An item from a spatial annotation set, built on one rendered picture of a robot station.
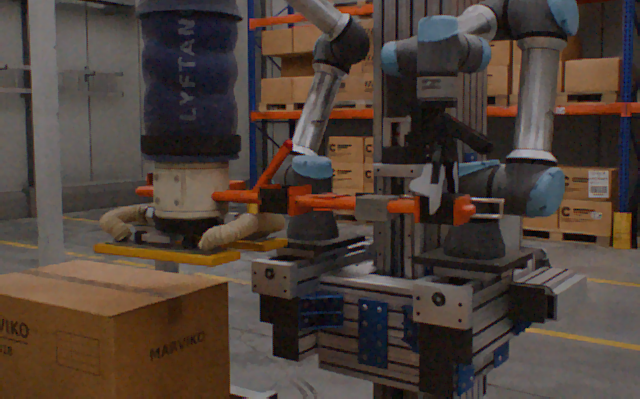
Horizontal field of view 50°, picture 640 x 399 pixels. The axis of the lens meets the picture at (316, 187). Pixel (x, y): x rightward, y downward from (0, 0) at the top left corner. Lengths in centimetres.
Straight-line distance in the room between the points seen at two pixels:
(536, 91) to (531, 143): 12
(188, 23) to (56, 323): 76
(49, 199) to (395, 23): 330
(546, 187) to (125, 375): 103
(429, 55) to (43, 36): 381
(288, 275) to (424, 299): 40
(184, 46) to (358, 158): 826
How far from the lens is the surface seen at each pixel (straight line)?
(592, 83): 846
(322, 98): 211
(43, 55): 486
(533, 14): 171
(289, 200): 141
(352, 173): 975
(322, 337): 196
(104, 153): 1253
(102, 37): 1265
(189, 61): 151
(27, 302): 182
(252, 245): 158
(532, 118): 166
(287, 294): 184
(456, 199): 126
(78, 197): 1208
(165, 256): 149
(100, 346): 164
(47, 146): 484
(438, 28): 130
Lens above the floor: 135
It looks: 5 degrees down
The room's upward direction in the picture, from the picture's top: straight up
